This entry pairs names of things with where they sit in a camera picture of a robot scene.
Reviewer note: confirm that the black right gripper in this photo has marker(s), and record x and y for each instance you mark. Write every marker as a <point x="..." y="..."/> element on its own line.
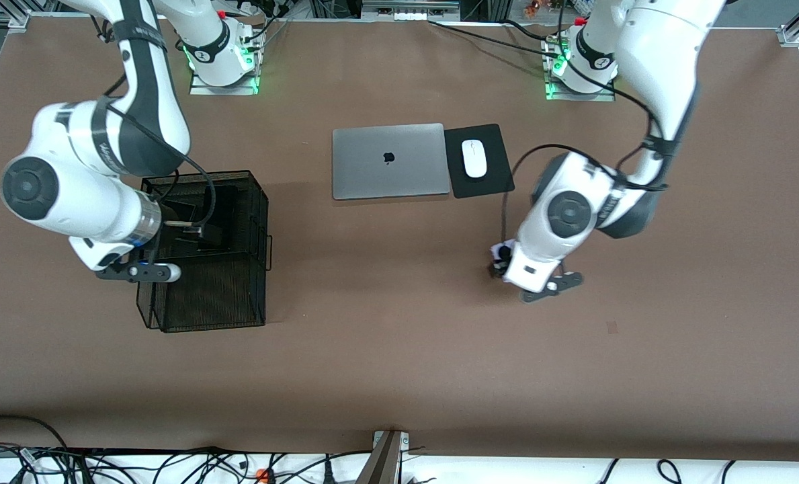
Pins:
<point x="183" y="228"/>

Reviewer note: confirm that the lavender flip phone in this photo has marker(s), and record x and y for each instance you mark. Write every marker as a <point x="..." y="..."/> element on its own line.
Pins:
<point x="509" y="249"/>

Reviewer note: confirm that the long black phone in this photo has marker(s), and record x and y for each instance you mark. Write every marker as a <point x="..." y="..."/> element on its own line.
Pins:
<point x="214" y="202"/>

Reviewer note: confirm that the small black flip phone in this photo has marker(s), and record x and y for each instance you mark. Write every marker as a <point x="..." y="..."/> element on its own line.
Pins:
<point x="187" y="208"/>

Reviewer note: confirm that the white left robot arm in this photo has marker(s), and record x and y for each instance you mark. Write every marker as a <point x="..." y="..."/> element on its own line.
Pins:
<point x="661" y="54"/>

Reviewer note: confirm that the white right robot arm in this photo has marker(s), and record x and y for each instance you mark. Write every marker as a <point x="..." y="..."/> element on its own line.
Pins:
<point x="90" y="208"/>

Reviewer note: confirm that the black mouse pad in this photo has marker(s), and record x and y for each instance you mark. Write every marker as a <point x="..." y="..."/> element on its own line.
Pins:
<point x="493" y="181"/>

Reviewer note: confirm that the white computer mouse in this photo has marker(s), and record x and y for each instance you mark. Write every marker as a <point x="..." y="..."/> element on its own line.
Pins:
<point x="474" y="158"/>

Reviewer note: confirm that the silver closed laptop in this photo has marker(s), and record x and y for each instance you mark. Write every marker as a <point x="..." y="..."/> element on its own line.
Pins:
<point x="372" y="168"/>

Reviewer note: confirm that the white power strip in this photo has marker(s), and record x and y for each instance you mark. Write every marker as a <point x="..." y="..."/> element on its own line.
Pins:
<point x="409" y="15"/>

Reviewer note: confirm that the grey metal camera post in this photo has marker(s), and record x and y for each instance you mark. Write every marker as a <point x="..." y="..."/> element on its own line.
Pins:
<point x="382" y="464"/>

